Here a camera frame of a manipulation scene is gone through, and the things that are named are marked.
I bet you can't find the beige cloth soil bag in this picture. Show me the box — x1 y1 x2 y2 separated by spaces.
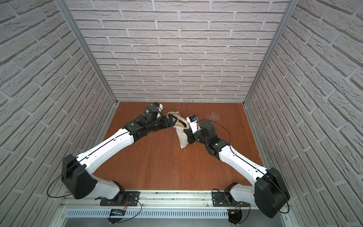
167 112 190 149

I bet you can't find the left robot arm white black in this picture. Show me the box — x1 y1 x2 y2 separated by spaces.
61 114 177 200

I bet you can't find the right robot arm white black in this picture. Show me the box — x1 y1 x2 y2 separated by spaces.
184 118 290 218

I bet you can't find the right controller board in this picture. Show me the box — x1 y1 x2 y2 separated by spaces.
227 210 243 225

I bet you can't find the controller board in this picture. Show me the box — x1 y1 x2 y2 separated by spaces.
108 209 126 224
227 210 243 225

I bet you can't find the left controller board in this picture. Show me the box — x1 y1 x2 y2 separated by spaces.
108 209 126 224

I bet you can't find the vent grille strip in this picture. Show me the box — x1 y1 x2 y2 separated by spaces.
66 208 228 219

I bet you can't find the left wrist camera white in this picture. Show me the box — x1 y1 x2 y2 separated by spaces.
144 102 163 118

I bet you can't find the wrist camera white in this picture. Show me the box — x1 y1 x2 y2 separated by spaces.
144 102 163 118
186 114 200 133

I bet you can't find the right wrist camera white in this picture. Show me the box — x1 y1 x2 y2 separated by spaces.
186 114 200 133

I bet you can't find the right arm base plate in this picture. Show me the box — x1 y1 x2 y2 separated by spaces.
211 190 250 208

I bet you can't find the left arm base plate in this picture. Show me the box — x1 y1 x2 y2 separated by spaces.
100 191 140 207

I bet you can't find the aluminium front rail frame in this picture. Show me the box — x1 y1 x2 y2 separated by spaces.
50 190 298 227

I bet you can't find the left corner aluminium post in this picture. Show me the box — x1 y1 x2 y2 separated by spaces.
54 0 118 106

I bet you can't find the corner aluminium post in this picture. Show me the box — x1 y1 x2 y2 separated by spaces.
54 0 118 106
243 0 299 107

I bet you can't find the right corner aluminium post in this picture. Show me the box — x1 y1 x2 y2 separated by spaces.
243 0 299 107

